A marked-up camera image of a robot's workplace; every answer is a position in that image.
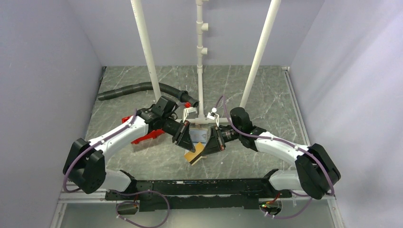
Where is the aluminium extrusion rail frame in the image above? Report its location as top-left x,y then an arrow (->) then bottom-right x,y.
62,80 -> 341,220

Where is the white PVC pipe frame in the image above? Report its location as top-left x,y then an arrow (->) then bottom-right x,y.
130,0 -> 281,124

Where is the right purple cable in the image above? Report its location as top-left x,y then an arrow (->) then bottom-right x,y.
214,95 -> 336,220

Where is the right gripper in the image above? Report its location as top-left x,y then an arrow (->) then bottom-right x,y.
201,126 -> 242,156

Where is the black corrugated hose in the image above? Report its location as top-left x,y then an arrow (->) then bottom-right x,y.
96,82 -> 200,108

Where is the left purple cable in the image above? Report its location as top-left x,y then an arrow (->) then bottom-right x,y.
62,108 -> 171,228

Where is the purple cable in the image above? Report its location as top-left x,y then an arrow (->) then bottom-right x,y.
214,95 -> 336,220
62,108 -> 171,228

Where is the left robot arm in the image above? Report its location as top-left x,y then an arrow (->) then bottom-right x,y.
63,96 -> 195,200

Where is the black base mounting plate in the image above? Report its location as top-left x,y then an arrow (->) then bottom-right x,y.
105,174 -> 291,212

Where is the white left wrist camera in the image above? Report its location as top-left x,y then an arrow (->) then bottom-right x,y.
182,102 -> 198,122

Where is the orange magnetic stripe card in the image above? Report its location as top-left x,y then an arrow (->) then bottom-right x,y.
184,142 -> 206,165

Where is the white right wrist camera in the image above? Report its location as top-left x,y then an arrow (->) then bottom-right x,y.
206,107 -> 220,127

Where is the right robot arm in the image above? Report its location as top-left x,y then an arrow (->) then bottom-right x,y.
201,107 -> 341,200

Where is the red plastic bin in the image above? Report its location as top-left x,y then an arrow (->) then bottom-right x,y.
115,116 -> 163,145

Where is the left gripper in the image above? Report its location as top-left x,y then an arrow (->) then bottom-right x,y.
162,115 -> 195,153

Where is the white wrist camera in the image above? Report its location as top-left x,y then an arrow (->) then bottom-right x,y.
206,107 -> 220,127
182,102 -> 198,122

